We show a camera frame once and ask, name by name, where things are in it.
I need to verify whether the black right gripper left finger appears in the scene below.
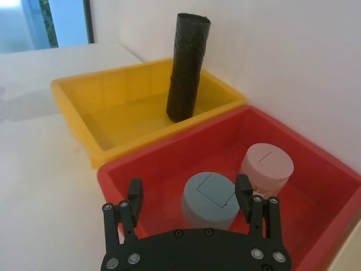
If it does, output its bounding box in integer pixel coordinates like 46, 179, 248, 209
102, 177, 145, 254

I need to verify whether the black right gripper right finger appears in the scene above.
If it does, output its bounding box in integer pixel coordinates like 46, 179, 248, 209
235, 173, 282, 241

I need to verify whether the blue lidded round canister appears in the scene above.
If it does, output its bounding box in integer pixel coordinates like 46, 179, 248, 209
180, 171, 241, 234

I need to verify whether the pink lidded round canister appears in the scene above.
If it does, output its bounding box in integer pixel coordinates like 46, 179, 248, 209
239, 143, 295, 199

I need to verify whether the red plastic bin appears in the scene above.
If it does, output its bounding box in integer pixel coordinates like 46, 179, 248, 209
96, 104, 361, 271

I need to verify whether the yellow plastic bin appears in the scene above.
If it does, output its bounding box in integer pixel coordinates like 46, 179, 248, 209
50, 58, 248, 171

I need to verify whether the black garbage bag roll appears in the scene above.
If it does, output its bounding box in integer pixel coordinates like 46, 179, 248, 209
165, 12, 212, 124

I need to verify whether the window with dark frame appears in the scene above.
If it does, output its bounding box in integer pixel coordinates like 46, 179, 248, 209
0, 0, 95, 55

